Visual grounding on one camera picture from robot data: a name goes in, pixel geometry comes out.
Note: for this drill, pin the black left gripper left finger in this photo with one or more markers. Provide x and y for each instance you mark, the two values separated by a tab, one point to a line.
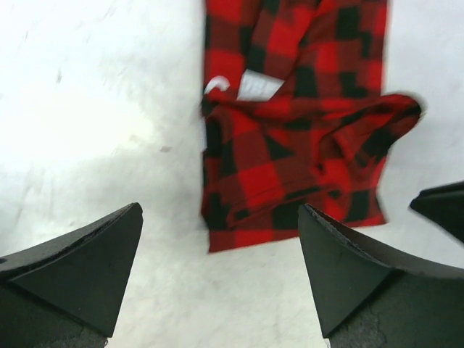
77	280

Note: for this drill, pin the red black plaid shirt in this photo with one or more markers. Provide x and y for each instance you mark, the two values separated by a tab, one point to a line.
294	114

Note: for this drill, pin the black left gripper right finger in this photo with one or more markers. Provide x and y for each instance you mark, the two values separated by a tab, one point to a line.
365	289

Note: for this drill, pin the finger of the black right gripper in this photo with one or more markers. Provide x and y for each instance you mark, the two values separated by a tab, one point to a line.
443	205

